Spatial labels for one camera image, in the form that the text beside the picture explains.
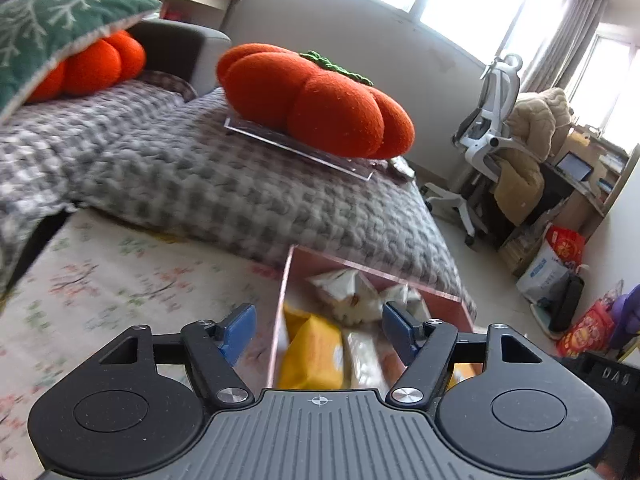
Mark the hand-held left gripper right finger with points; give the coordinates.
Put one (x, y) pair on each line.
(396, 331)

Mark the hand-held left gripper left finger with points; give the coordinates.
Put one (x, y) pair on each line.
(241, 324)

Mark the pink box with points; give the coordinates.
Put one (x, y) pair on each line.
(280, 310)

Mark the yellow snack packet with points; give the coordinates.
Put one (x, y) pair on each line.
(315, 355)
(296, 316)

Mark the white snack packet orange print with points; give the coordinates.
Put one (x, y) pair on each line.
(357, 307)

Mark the red printed packet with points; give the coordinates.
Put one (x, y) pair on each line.
(587, 330)

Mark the purple object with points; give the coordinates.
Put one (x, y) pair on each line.
(627, 315)

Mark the black bag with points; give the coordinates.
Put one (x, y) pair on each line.
(567, 305)

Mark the white and blue sack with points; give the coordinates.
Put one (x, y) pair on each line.
(542, 275)

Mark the floral bed sheet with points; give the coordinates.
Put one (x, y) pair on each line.
(110, 280)

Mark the grey checked blanket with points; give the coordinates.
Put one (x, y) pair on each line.
(210, 185)

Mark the red gift bag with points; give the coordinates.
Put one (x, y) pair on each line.
(565, 245)

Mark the clear acrylic board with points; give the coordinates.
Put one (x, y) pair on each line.
(320, 156)

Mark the wooden desk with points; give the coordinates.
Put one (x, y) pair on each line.
(590, 195)

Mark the laptop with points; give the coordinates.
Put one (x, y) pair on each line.
(574, 166)

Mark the large orange pumpkin pillow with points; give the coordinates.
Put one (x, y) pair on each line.
(320, 100)

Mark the white office chair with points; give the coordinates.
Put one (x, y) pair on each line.
(492, 105)

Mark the beige padded coat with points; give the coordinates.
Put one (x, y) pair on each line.
(532, 125)

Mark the grey sofa armrest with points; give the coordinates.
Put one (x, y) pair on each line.
(175, 45)

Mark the small orange pumpkin pillow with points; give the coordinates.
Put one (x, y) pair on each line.
(95, 67)

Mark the small window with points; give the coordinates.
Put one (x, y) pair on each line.
(612, 85)

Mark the grey curtain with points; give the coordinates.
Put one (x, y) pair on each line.
(570, 30)

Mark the green branch-print cushion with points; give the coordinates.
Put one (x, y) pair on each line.
(45, 30)

